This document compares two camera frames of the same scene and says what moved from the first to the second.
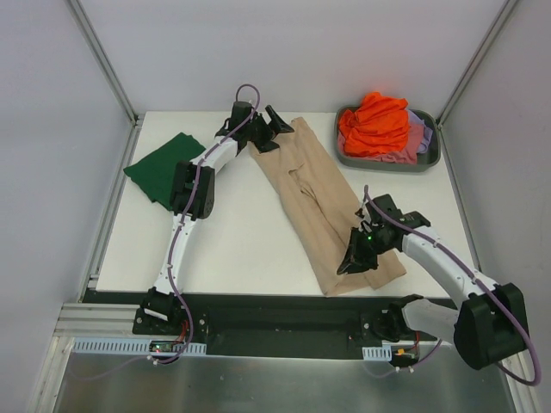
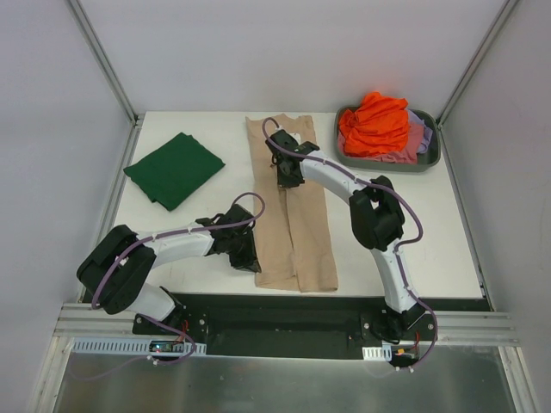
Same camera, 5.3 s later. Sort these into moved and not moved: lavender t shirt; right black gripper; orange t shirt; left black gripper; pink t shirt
Moved: left black gripper; right black gripper
Not moved: orange t shirt; lavender t shirt; pink t shirt
